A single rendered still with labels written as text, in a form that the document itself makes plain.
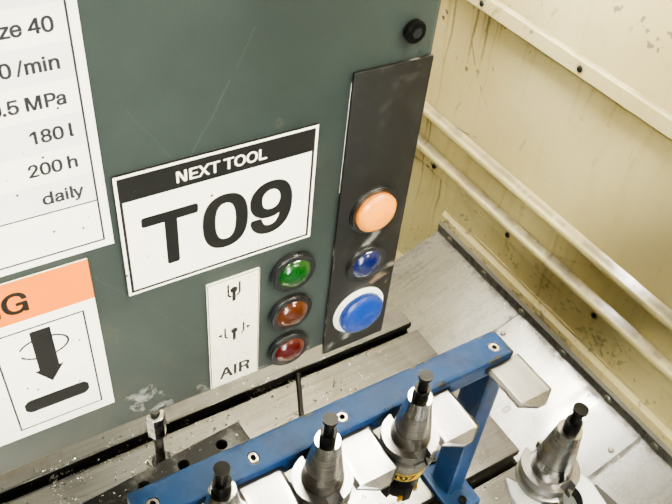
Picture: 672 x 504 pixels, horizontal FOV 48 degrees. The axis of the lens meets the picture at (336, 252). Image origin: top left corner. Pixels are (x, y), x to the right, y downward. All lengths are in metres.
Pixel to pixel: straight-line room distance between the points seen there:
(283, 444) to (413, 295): 0.82
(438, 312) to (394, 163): 1.16
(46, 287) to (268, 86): 0.13
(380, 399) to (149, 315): 0.51
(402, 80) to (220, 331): 0.16
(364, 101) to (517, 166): 1.07
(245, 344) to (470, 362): 0.52
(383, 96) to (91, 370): 0.20
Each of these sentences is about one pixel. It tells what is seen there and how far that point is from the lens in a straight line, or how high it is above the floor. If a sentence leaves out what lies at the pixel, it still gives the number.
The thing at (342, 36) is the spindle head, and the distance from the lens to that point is 0.34.
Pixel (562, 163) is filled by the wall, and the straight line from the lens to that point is 1.34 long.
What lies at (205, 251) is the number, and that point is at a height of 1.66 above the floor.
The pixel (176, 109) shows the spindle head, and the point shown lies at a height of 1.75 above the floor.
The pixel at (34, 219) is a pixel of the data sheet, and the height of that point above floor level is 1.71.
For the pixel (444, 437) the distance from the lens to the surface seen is 0.86.
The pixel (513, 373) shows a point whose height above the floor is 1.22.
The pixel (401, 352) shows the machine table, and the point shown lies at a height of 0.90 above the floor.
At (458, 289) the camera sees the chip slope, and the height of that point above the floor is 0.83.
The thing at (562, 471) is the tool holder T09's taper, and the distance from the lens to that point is 0.84.
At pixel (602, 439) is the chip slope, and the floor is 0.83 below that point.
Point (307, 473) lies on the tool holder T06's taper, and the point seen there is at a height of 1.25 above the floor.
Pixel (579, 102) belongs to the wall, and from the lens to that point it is 1.28.
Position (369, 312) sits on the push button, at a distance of 0.46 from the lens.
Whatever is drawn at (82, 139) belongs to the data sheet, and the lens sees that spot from 0.31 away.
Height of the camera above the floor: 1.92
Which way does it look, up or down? 43 degrees down
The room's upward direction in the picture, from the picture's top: 7 degrees clockwise
